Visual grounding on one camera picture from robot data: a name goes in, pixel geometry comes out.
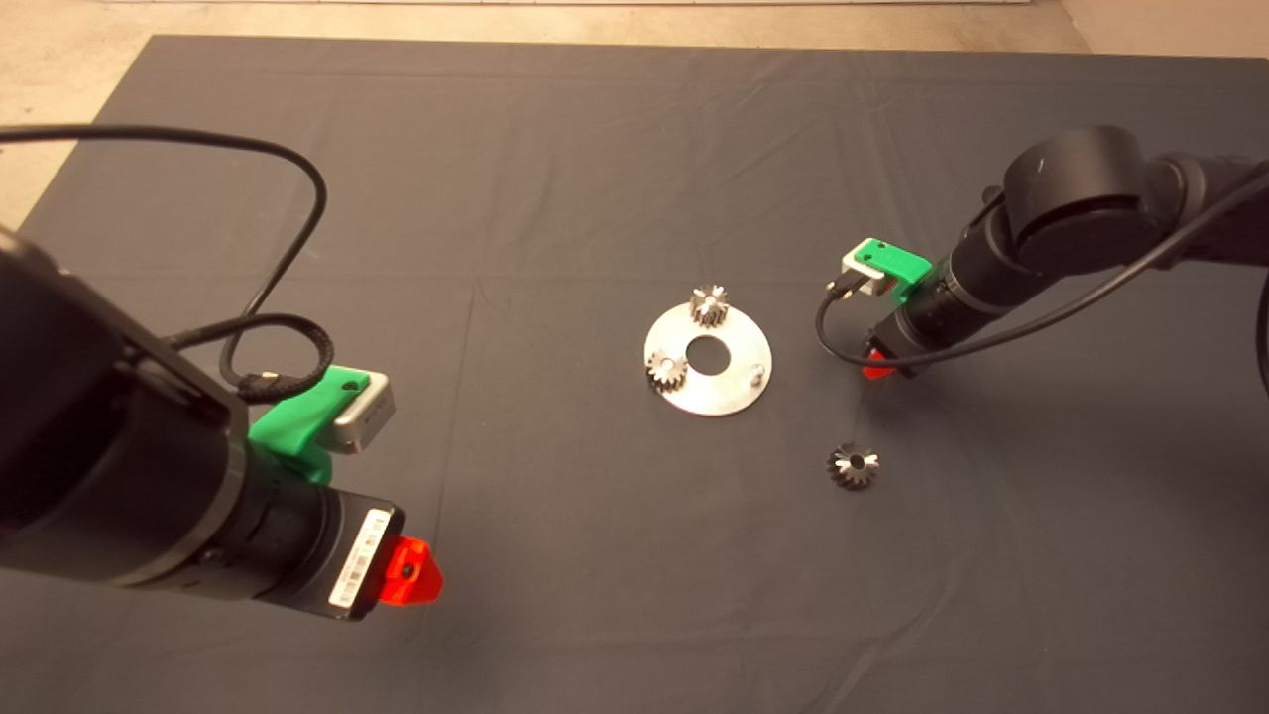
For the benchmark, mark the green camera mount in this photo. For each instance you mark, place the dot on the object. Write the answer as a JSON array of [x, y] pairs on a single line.
[[297, 421], [897, 263]]

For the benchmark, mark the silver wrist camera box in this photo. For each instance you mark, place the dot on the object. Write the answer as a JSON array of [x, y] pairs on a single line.
[[369, 416], [861, 270]]

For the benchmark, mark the round metal plate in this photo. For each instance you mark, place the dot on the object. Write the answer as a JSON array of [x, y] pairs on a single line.
[[734, 392]]

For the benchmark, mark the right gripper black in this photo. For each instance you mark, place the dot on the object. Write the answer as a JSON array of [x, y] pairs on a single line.
[[917, 332]]

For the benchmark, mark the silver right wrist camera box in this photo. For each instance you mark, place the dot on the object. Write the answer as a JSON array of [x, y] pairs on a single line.
[[861, 270]]

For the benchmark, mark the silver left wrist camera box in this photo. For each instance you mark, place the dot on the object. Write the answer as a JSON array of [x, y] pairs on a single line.
[[369, 416]]

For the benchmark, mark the small steel gear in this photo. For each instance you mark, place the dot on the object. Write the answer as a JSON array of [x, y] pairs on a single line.
[[853, 466]]

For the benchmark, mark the steel pinion gear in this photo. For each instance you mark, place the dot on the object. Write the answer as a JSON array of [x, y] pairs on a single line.
[[667, 373], [709, 307]]

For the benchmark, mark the green left camera mount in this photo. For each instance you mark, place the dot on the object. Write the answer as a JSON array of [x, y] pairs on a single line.
[[297, 421]]

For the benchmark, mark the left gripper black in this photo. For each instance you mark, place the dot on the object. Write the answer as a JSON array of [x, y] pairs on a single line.
[[327, 545]]

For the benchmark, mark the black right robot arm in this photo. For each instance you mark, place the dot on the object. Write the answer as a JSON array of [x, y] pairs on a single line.
[[1081, 188]]

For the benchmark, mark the green right camera mount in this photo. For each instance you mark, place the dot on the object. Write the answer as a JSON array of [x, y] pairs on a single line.
[[897, 263]]

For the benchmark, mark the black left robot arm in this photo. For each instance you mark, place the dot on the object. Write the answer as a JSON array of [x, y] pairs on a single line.
[[99, 446]]

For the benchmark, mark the dark grey table cloth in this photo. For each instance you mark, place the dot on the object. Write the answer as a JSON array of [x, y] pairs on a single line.
[[595, 178]]

